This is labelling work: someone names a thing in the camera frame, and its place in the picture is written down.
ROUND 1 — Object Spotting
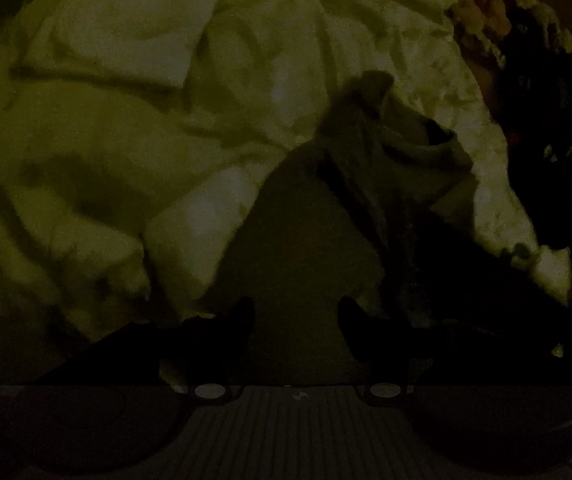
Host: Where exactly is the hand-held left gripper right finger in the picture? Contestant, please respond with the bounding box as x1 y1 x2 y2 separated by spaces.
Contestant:
337 296 566 406

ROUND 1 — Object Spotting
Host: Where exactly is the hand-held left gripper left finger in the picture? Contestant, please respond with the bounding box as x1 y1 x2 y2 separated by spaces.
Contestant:
31 297 257 406

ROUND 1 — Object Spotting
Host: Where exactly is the dark dotted garment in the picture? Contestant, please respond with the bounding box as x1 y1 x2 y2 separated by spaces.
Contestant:
211 70 572 386

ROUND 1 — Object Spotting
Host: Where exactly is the dark cloth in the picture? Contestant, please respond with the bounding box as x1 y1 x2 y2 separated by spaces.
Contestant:
490 5 572 251

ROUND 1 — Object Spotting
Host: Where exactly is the pale floral blanket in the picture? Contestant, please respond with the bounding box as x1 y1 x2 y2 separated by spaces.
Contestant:
0 0 572 386

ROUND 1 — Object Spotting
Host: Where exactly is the patterned cloth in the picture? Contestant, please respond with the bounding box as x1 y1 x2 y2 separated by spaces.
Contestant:
444 0 572 88

